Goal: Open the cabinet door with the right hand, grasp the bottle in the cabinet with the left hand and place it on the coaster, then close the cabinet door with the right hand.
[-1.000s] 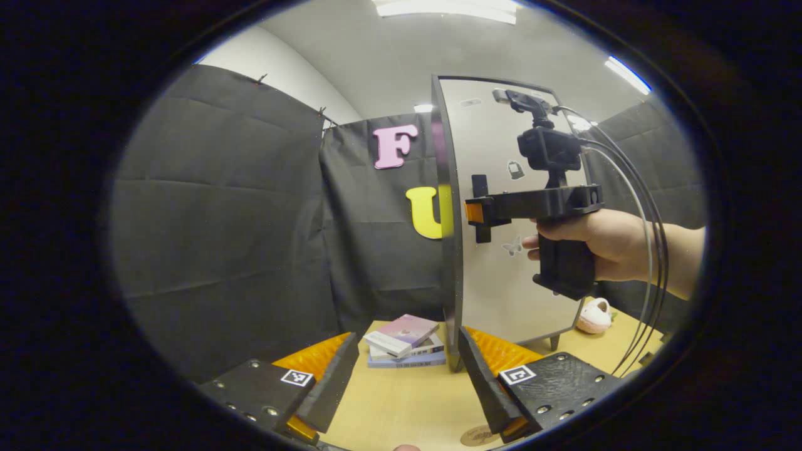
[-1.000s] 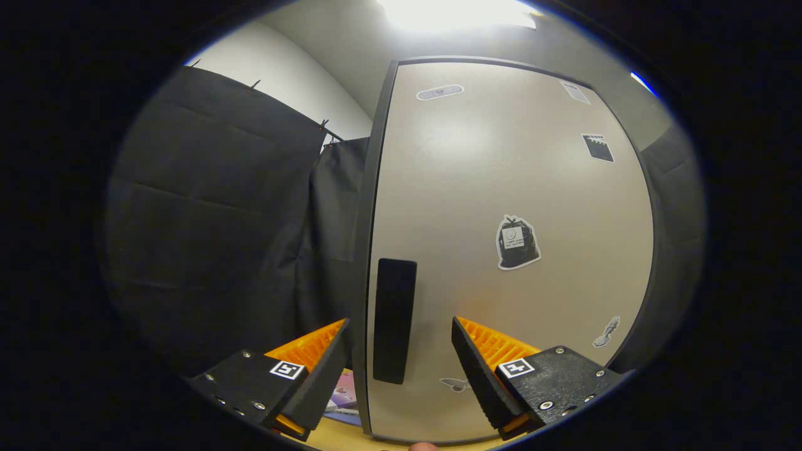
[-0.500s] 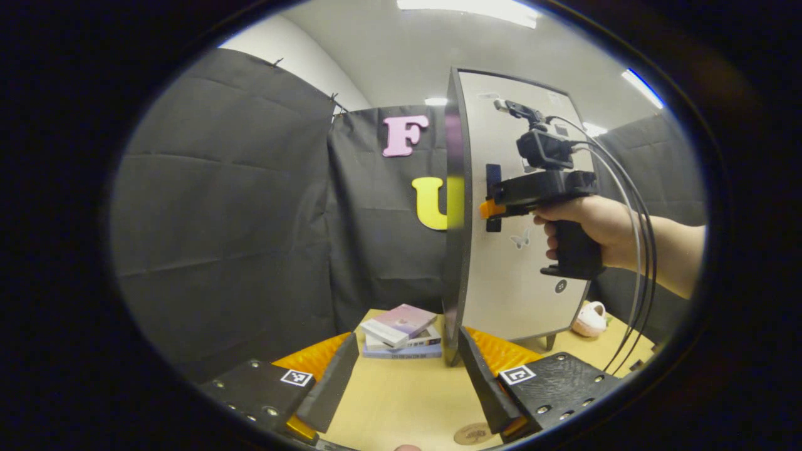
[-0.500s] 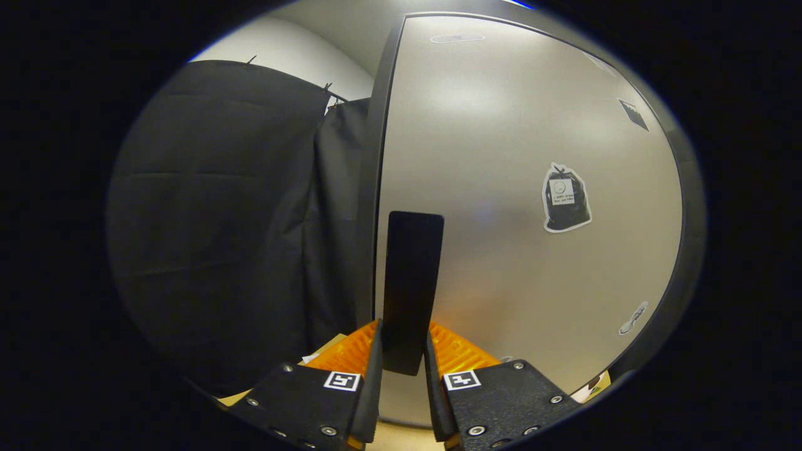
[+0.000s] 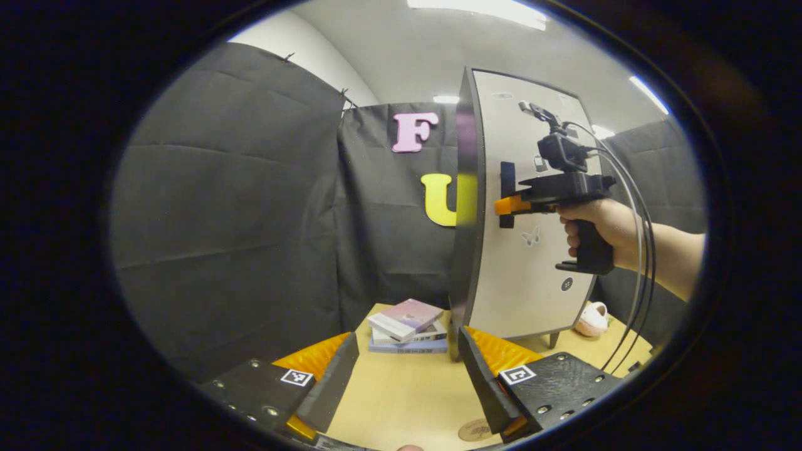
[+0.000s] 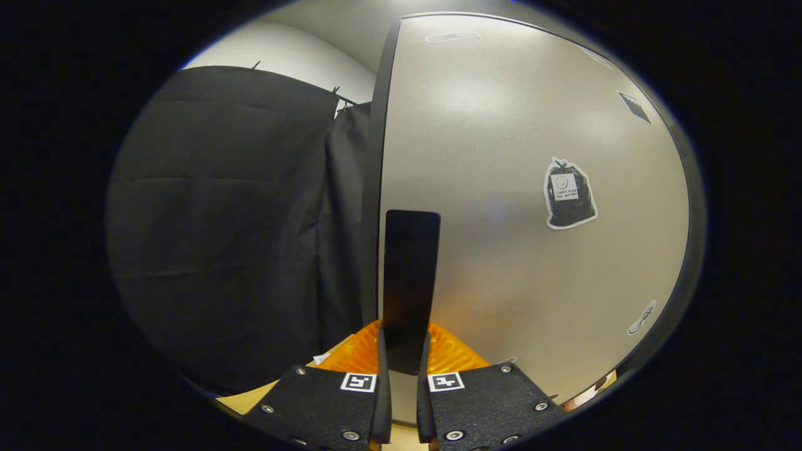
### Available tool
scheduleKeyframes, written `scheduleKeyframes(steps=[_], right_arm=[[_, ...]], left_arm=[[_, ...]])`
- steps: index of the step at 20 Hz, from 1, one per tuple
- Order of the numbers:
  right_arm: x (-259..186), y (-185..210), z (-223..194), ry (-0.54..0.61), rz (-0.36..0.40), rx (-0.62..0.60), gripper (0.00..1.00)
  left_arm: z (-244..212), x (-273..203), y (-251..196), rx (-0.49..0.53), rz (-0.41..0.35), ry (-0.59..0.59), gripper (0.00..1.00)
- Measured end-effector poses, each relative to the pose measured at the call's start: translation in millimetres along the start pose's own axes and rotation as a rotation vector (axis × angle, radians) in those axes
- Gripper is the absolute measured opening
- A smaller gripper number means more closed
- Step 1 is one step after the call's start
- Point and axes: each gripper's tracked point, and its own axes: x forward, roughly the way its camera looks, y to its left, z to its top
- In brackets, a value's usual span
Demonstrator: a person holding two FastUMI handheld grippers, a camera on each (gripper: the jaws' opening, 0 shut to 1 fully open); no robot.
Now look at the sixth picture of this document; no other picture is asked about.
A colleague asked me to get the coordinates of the white cabinet door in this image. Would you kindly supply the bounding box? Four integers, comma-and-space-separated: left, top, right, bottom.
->
378, 14, 690, 427

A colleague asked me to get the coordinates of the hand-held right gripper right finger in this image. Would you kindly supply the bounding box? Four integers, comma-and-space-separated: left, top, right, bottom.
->
417, 323, 568, 451

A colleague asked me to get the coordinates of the black door handle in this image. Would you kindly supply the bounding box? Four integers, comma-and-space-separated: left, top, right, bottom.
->
382, 210, 441, 376

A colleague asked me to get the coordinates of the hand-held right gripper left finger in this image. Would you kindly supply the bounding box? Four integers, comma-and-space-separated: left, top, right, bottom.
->
241, 319, 392, 451

